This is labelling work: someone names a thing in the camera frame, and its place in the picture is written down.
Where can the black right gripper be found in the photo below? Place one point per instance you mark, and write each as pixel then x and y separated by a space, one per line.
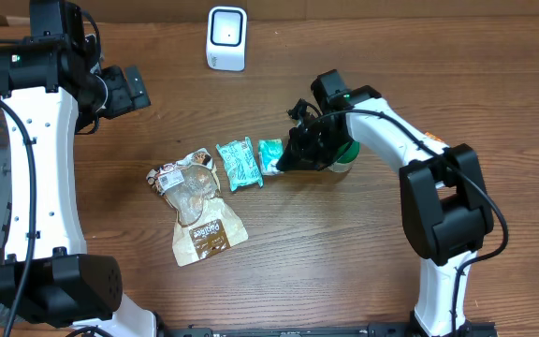
pixel 301 153

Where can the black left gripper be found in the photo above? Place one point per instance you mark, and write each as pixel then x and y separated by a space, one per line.
pixel 125 100

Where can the teal tissue pack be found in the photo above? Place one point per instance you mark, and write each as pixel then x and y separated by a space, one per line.
pixel 270 151

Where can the light green snack bag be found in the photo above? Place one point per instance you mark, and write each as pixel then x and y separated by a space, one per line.
pixel 239 164

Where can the green lid jar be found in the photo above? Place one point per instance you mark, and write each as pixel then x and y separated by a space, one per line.
pixel 346 157

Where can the brown pancake snack bag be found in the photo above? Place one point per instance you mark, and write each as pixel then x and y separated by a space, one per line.
pixel 205 225

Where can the orange snack packet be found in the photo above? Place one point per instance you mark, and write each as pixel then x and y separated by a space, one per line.
pixel 433 137

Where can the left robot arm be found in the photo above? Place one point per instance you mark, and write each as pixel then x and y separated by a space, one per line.
pixel 53 88

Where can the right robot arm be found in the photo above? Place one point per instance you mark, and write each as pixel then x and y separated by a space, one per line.
pixel 445 210

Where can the white barcode scanner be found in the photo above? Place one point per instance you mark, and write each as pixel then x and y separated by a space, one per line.
pixel 226 38

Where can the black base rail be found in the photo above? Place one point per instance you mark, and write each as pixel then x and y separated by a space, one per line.
pixel 297 332

